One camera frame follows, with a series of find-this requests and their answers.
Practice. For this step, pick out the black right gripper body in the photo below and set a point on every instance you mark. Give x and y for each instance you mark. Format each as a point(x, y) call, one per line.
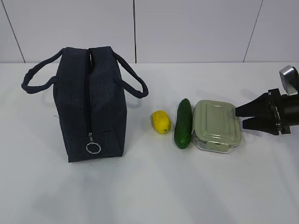
point(277, 108)

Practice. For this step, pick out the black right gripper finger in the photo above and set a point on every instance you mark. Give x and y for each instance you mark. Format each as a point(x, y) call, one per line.
point(259, 124)
point(256, 108)

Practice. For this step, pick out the glass container green lid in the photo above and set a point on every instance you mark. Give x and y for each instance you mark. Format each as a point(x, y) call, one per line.
point(215, 126)

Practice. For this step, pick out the green cucumber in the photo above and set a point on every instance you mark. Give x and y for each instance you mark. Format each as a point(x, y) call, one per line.
point(183, 126)

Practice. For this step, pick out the yellow lemon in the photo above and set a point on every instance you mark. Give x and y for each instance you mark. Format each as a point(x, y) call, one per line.
point(161, 122)

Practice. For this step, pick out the dark blue lunch bag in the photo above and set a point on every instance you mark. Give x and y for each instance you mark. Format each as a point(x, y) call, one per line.
point(89, 87)

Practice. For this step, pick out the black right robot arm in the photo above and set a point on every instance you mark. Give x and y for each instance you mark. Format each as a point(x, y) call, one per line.
point(271, 112)

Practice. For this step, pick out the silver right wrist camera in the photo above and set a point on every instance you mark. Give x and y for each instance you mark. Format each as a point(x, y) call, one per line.
point(290, 79)

